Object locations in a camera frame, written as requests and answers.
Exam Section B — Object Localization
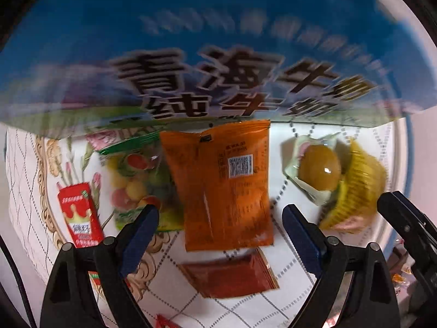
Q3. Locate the white flower printed cloth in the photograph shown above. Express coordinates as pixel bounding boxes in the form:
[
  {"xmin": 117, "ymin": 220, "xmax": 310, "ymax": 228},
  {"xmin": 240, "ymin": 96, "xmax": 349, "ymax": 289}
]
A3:
[{"xmin": 5, "ymin": 119, "xmax": 414, "ymax": 328}]

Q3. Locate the orange snack packet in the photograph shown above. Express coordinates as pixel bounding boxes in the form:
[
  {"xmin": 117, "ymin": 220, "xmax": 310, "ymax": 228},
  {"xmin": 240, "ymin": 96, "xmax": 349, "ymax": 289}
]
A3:
[{"xmin": 160, "ymin": 119, "xmax": 275, "ymax": 251}]

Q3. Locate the yellow cake packet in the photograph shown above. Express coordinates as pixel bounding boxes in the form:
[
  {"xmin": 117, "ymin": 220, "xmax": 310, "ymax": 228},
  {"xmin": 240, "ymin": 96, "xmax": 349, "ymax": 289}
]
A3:
[{"xmin": 319, "ymin": 138, "xmax": 388, "ymax": 235}]

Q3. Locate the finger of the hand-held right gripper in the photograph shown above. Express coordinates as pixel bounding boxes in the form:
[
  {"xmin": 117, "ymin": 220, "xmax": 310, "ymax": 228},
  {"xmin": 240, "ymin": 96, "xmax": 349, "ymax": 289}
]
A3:
[
  {"xmin": 377, "ymin": 192, "xmax": 437, "ymax": 315},
  {"xmin": 392, "ymin": 191, "xmax": 437, "ymax": 233}
]

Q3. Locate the small red packet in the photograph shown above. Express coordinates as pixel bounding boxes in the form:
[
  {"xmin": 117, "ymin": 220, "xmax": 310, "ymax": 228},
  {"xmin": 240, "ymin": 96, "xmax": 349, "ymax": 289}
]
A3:
[{"xmin": 155, "ymin": 314, "xmax": 183, "ymax": 328}]

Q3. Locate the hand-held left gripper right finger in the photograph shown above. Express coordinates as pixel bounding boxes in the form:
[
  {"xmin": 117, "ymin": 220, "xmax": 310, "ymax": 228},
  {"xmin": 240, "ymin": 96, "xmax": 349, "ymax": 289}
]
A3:
[{"xmin": 282, "ymin": 204, "xmax": 401, "ymax": 328}]

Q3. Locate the blue printed cardboard box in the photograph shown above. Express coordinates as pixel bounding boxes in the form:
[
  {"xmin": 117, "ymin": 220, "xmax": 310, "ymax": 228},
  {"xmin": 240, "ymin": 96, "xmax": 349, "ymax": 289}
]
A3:
[{"xmin": 0, "ymin": 0, "xmax": 437, "ymax": 128}]

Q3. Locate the dark red packet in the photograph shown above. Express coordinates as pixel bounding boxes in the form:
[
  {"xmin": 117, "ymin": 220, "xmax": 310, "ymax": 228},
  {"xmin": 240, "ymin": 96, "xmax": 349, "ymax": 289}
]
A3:
[{"xmin": 178, "ymin": 248, "xmax": 280, "ymax": 299}]

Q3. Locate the red crown snack packet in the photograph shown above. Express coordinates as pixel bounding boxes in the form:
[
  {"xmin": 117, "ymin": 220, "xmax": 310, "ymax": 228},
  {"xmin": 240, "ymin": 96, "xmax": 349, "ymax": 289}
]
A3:
[{"xmin": 55, "ymin": 182, "xmax": 105, "ymax": 247}]

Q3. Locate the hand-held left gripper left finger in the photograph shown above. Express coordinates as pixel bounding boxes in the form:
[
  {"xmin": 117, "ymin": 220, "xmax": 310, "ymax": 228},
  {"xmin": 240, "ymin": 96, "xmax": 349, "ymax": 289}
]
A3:
[{"xmin": 40, "ymin": 204, "xmax": 160, "ymax": 328}]

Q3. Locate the egg yolk pastry packet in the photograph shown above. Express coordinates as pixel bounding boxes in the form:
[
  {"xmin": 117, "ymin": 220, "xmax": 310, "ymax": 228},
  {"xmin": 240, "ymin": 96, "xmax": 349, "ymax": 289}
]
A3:
[{"xmin": 283, "ymin": 135, "xmax": 345, "ymax": 206}]

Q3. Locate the black cable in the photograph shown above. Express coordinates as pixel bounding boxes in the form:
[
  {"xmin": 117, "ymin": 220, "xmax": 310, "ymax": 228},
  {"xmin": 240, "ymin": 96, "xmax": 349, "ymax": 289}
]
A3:
[{"xmin": 0, "ymin": 236, "xmax": 36, "ymax": 328}]

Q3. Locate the green fruit candy bag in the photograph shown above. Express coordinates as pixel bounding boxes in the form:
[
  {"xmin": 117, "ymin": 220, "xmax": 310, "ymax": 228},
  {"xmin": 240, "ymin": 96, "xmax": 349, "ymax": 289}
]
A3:
[{"xmin": 97, "ymin": 131, "xmax": 185, "ymax": 233}]

